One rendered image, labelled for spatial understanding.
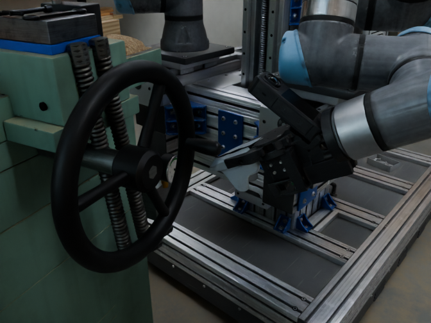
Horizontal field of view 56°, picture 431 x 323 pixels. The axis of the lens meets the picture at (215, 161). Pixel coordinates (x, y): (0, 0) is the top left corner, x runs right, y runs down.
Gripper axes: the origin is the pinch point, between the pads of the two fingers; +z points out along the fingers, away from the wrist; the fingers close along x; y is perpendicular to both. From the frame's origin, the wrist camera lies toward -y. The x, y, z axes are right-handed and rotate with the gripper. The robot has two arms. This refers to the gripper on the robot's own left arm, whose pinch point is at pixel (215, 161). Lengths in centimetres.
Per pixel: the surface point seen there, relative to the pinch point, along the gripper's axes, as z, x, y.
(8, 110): 15.6, -16.2, -20.3
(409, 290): 7, 79, 87
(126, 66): -3.8, -12.4, -17.4
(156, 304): 74, 32, 48
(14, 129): 14.6, -17.5, -17.4
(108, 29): 26.8, 23.6, -31.8
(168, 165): 20.2, 12.3, 0.2
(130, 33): 249, 312, -94
